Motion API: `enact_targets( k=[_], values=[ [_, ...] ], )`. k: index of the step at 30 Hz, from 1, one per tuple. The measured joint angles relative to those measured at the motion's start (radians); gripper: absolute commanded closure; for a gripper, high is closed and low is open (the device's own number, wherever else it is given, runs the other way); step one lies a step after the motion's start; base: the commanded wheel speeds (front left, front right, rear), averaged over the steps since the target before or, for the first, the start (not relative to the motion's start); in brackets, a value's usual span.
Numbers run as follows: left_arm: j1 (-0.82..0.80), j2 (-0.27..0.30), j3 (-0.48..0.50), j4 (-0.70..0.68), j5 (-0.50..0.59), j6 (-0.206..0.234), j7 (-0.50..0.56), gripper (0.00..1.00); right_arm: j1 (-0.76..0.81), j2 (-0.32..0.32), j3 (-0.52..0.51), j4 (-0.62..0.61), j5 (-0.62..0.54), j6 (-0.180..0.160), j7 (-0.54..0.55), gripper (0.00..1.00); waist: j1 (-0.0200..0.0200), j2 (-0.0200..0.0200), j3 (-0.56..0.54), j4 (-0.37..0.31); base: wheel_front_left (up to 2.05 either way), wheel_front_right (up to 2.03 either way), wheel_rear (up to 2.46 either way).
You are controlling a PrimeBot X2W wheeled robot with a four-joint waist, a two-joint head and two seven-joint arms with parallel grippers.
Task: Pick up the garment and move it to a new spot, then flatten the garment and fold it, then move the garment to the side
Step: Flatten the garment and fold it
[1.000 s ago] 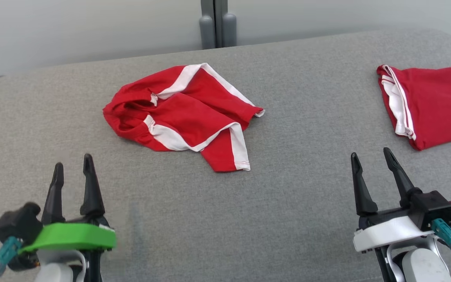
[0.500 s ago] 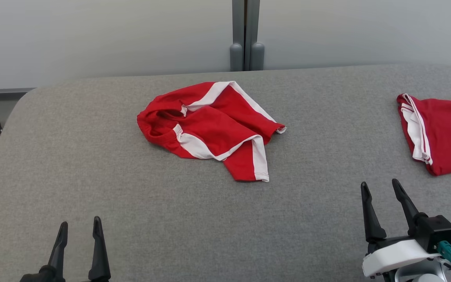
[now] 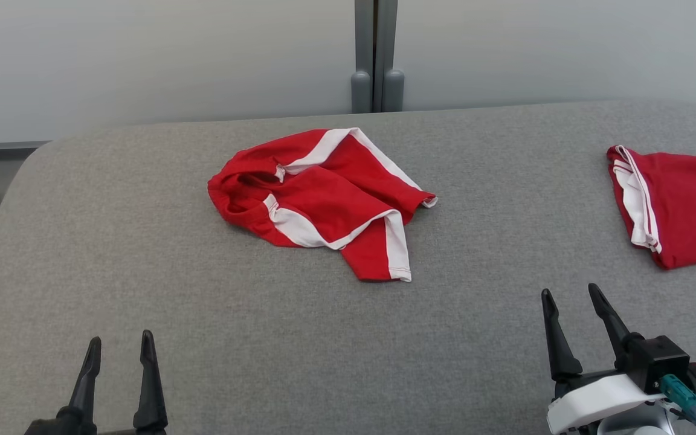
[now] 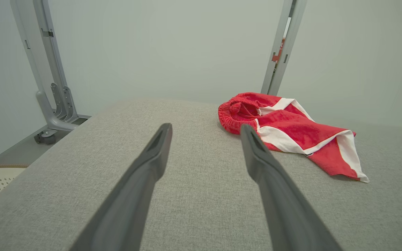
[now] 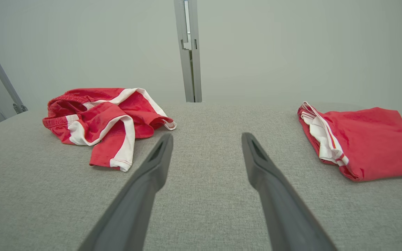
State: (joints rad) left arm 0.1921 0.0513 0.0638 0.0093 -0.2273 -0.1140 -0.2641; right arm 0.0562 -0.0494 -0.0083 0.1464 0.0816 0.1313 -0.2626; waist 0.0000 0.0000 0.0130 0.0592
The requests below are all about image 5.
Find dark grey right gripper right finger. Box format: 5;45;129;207
241;132;338;251

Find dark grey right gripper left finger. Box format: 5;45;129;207
77;133;174;251

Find red shorts with white stripes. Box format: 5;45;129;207
42;87;178;172

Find red shirt with white sleeves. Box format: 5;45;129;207
297;101;402;182

